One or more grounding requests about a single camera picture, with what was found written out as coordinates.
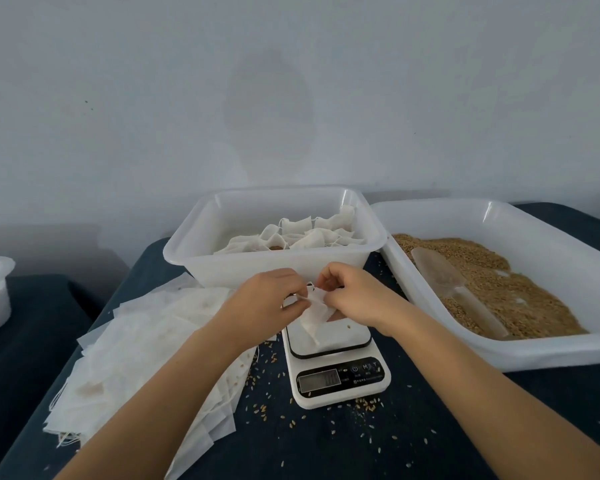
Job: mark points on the person's left hand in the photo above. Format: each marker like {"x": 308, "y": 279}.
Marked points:
{"x": 255, "y": 310}

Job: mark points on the person's right hand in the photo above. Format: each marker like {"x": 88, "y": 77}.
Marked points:
{"x": 365, "y": 295}

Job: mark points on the white plastic tub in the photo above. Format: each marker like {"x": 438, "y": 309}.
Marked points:
{"x": 240, "y": 265}

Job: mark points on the white mesh bag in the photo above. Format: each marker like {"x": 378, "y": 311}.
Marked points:
{"x": 315, "y": 313}

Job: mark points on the white tray of grain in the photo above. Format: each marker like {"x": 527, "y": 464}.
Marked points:
{"x": 430, "y": 315}

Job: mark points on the clear plastic scoop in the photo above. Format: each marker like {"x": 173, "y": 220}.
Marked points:
{"x": 440, "y": 270}

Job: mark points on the pile of white bags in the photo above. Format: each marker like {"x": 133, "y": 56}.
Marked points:
{"x": 130, "y": 365}

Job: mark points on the brown grain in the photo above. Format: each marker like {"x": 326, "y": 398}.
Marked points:
{"x": 530, "y": 295}

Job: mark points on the person's right forearm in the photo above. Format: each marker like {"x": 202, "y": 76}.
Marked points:
{"x": 510, "y": 405}

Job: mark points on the person's left forearm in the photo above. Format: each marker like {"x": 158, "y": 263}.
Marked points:
{"x": 145, "y": 425}

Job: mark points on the white digital kitchen scale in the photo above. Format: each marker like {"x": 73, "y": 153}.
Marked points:
{"x": 335, "y": 380}

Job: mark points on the dark blue tablecloth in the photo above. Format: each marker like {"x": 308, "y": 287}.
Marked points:
{"x": 460, "y": 435}
{"x": 30, "y": 365}

